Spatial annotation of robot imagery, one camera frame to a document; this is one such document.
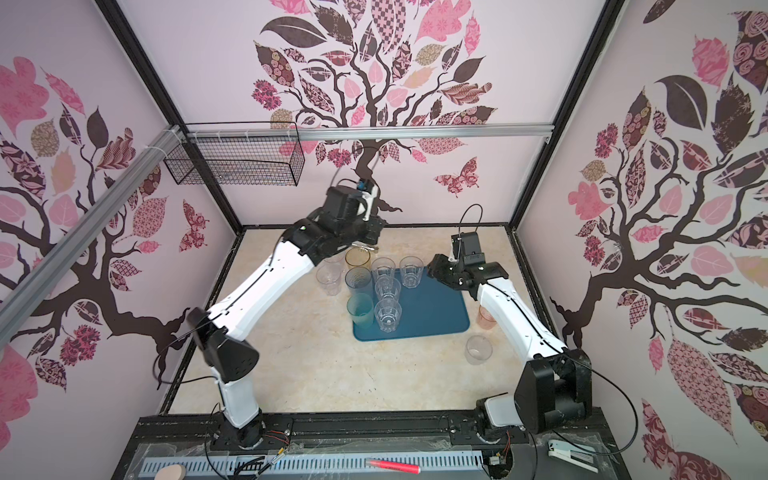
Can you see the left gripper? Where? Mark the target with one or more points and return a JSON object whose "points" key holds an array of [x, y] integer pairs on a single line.
{"points": [[372, 226]]}

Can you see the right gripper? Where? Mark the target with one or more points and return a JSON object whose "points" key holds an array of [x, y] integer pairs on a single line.
{"points": [[435, 269]]}

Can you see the clear glass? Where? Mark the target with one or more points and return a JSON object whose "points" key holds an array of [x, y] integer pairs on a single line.
{"points": [[387, 288], [388, 312], [411, 271], [383, 267], [328, 277]]}

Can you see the yellow transparent cup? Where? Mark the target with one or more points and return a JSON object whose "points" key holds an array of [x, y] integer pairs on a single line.
{"points": [[358, 257]]}

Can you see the teal plastic tray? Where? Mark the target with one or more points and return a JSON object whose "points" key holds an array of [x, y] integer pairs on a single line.
{"points": [[431, 309]]}

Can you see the tall blue frosted cup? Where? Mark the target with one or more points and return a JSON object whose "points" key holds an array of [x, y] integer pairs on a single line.
{"points": [[358, 280]]}

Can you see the pink transparent cup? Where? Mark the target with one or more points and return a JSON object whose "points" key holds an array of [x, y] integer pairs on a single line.
{"points": [[485, 320]]}

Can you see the green textured plastic cup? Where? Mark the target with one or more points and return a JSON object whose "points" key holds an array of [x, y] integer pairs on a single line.
{"points": [[360, 308]]}

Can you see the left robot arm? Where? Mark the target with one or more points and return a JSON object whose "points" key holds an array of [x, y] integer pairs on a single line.
{"points": [[220, 332]]}

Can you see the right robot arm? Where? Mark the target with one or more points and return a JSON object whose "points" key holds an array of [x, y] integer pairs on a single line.
{"points": [[555, 386]]}

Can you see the clear glass near right arm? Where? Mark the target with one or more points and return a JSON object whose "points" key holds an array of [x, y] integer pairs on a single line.
{"points": [[478, 350]]}

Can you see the metal serving tongs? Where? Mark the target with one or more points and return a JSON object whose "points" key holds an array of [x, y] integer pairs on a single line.
{"points": [[365, 246]]}

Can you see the pink marker pen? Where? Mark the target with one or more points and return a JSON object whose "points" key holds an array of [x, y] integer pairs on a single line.
{"points": [[393, 466]]}

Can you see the white stapler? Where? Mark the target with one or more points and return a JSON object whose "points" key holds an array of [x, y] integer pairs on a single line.
{"points": [[581, 456]]}

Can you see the round beige sponge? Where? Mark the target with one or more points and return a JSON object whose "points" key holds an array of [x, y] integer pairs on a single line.
{"points": [[171, 472]]}

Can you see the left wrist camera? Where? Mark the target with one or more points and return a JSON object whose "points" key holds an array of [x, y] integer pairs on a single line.
{"points": [[368, 192]]}

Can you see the black wire basket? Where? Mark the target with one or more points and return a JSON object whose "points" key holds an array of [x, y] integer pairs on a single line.
{"points": [[258, 153]]}

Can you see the aluminium rail back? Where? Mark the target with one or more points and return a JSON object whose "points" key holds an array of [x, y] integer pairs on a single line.
{"points": [[375, 133]]}

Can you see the aluminium rail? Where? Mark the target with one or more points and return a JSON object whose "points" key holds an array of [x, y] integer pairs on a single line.
{"points": [[375, 133], [24, 299]]}

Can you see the grey slotted cable duct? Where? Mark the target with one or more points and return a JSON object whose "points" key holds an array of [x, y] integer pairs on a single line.
{"points": [[451, 464]]}

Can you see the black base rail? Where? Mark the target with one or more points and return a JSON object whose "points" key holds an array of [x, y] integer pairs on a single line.
{"points": [[458, 427]]}

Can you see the aluminium rail left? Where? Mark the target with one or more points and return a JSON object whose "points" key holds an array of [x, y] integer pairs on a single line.
{"points": [[24, 299]]}

